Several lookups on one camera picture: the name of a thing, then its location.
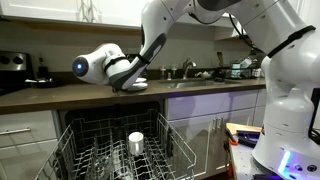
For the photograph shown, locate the white round dinner plate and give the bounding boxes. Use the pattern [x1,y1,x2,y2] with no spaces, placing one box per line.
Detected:
[127,82,149,92]

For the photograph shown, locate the open dishwasher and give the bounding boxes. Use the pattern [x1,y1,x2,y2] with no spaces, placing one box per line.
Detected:
[58,101,201,180]

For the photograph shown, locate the steel kitchen sink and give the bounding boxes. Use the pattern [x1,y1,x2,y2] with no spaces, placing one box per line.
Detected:
[158,78,241,89]

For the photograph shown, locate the chrome sink faucet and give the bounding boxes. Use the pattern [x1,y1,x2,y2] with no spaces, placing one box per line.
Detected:
[181,58,198,80]

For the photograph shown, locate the white lower cabinets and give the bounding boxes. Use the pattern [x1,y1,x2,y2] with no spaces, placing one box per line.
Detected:
[164,89,268,178]

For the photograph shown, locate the white cabinets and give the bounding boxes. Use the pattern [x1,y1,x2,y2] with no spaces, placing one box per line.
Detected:
[164,89,268,178]
[0,0,234,28]

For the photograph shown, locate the white ceramic mug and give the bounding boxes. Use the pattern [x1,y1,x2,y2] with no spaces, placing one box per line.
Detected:
[128,131,145,157]

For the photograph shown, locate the black dish drying rack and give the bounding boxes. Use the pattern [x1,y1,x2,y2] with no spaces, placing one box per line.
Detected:
[214,59,264,81]

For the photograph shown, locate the black orange clamp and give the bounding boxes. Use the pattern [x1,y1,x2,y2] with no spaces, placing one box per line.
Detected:
[224,128,239,146]

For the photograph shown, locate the wooden board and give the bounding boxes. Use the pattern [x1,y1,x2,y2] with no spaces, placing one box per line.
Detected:
[225,122,263,135]

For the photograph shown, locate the metal robot table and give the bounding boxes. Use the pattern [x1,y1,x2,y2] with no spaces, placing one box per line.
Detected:
[228,133,320,180]

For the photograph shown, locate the white upper cabinets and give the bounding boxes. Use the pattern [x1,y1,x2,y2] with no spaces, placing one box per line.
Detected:
[0,0,234,28]

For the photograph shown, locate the black kitchen stove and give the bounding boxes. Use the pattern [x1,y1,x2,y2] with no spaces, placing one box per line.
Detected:
[0,50,34,96]

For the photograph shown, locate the white drawer cabinet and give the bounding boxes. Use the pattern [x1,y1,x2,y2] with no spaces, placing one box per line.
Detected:
[0,109,63,180]

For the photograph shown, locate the wire dishwasher upper rack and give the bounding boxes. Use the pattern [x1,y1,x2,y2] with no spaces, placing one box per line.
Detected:
[34,108,198,180]

